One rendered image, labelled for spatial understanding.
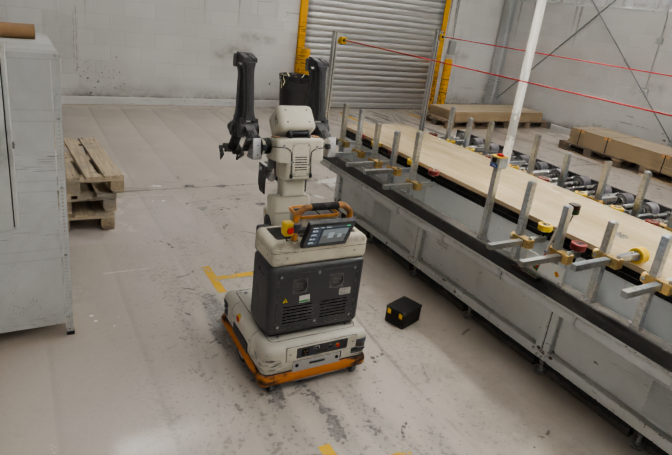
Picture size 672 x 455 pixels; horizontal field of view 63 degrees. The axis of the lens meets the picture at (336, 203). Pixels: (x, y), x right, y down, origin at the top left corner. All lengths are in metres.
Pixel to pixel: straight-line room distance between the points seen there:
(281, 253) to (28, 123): 1.36
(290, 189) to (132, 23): 6.80
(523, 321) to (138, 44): 7.51
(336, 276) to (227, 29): 7.41
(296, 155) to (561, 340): 1.84
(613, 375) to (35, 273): 3.08
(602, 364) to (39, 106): 3.15
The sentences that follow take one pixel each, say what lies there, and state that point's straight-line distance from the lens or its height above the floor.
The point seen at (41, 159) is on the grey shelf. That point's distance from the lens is 3.10.
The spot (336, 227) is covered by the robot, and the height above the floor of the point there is 0.91.
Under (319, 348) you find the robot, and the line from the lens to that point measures 2.98.
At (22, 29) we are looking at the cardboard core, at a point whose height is 1.60.
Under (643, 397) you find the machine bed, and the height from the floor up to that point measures 0.27.
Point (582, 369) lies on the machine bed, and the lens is 3.46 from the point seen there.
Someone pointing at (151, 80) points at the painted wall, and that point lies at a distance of 9.65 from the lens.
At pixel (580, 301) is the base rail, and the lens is 3.00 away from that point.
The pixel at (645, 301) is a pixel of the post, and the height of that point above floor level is 0.85.
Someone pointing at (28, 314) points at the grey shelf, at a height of 0.17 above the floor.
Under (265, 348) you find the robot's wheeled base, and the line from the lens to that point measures 2.88.
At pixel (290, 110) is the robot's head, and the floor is 1.37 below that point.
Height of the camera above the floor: 1.93
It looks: 20 degrees down
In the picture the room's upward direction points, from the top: 7 degrees clockwise
